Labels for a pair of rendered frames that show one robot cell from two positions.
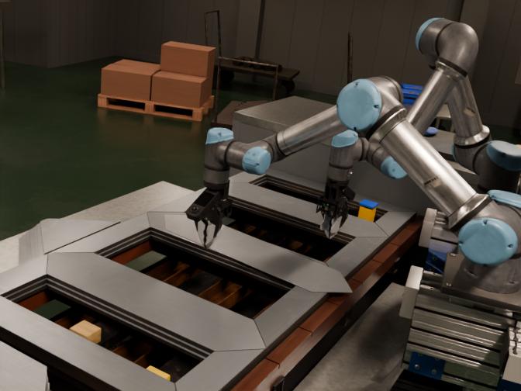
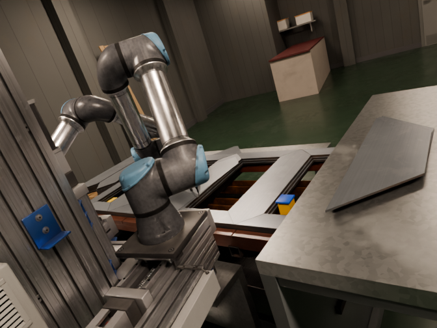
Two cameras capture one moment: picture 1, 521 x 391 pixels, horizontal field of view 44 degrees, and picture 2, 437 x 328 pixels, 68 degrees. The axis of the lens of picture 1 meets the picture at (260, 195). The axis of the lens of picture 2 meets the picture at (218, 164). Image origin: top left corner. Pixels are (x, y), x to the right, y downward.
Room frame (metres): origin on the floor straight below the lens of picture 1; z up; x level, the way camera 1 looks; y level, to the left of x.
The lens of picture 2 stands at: (2.39, -1.58, 1.51)
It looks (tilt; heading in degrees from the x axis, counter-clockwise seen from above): 19 degrees down; 103
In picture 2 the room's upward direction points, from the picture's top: 18 degrees counter-clockwise
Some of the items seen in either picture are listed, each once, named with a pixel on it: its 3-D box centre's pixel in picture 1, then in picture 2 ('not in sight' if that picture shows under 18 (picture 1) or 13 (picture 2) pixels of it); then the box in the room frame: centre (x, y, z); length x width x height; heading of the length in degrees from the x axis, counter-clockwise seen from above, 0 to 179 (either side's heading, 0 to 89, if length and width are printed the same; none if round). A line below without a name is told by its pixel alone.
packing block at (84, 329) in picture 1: (85, 334); not in sight; (1.37, 0.39, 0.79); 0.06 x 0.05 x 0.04; 62
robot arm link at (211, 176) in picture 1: (215, 174); not in sight; (1.75, 0.14, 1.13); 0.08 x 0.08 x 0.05
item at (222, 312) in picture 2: not in sight; (151, 278); (1.52, -0.23, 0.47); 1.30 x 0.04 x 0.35; 152
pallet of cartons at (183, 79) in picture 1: (159, 76); not in sight; (7.02, 1.27, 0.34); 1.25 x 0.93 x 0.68; 75
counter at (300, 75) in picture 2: not in sight; (303, 66); (3.22, 6.77, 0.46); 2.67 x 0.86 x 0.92; 74
